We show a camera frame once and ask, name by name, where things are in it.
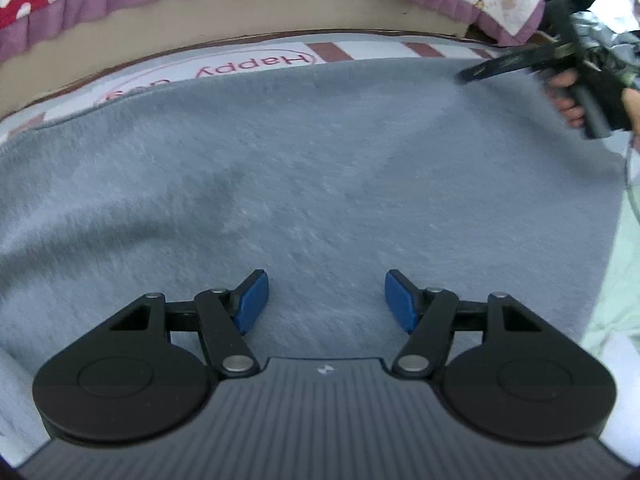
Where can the light green cloth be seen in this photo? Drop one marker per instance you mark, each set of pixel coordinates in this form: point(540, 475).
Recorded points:
point(620, 285)

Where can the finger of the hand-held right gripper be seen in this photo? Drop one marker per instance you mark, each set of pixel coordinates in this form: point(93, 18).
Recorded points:
point(510, 62)

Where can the grey sweatshirt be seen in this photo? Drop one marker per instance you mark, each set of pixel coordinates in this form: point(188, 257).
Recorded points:
point(300, 185)

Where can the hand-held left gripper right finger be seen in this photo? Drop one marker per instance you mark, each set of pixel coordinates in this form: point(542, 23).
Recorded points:
point(400, 302)

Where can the person's right hand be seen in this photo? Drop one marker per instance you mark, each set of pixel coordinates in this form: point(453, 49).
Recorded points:
point(567, 105)

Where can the checkered rug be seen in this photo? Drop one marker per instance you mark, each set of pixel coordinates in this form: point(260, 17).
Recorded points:
point(240, 62)

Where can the white crumpled shirt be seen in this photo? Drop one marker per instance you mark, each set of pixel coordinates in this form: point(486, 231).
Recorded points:
point(615, 10)

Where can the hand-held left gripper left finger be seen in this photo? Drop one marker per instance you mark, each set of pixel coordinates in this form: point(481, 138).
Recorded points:
point(252, 302)

